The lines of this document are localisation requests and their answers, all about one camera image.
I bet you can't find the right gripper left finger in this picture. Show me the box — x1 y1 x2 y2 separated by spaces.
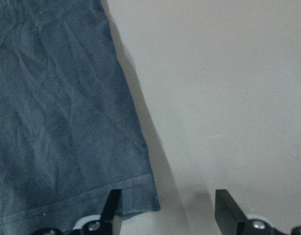
31 189 122 235

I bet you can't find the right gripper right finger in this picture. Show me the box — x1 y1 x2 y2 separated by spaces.
214 188 301 235

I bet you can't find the black printed t-shirt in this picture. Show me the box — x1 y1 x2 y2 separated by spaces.
0 0 160 235

